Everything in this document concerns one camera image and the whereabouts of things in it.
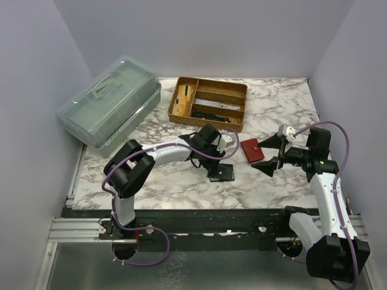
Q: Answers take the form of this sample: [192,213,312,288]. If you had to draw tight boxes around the black leather card holder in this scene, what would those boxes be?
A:
[207,164,235,182]

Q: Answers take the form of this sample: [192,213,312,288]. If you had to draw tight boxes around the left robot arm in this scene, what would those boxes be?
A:
[102,124,231,228]

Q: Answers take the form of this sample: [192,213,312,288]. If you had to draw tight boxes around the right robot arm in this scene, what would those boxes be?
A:
[252,124,370,285]

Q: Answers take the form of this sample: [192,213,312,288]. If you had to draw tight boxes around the red leather card holder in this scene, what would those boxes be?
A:
[241,138,265,164]

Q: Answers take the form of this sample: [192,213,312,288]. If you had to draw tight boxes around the black cards in tray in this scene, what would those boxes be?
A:
[191,112,230,123]

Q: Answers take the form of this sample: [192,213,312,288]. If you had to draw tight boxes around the white cards in tray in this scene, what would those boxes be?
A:
[194,98,241,111]

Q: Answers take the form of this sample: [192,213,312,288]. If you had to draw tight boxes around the gold cards in tray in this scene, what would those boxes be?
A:
[172,85,194,116]

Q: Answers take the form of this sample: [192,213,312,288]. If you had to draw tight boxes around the woven wicker organizer tray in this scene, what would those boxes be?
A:
[167,77,247,132]

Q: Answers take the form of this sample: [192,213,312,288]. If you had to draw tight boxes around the green plastic storage box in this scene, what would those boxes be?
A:
[57,56,161,157]

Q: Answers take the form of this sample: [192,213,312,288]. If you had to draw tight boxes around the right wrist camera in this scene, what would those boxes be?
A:
[277,124,296,143]

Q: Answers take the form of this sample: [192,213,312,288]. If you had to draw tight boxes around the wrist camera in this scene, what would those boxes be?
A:
[217,133,235,151]
[277,124,296,143]

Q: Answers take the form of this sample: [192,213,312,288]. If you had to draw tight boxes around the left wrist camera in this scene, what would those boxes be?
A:
[217,133,235,151]

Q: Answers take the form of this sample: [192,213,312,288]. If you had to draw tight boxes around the black mounting base rail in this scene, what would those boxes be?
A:
[62,206,360,251]

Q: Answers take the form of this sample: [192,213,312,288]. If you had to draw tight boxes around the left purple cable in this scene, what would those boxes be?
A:
[102,128,238,267]

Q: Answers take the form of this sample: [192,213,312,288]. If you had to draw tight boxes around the aluminium extrusion rail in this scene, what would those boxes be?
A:
[48,218,107,243]

